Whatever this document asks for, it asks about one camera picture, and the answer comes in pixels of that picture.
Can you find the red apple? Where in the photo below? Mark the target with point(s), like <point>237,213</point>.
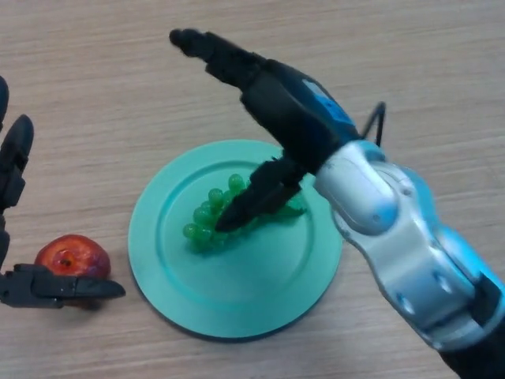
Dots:
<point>75,252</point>

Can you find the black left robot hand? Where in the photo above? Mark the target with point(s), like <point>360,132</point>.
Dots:
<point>12,177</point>

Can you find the round green plastic plate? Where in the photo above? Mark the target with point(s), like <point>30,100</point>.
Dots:
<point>244,284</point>

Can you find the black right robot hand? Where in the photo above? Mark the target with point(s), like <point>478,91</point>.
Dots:
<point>292,114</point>

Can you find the green grapes bunch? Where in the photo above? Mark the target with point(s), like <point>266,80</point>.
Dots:
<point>201,233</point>

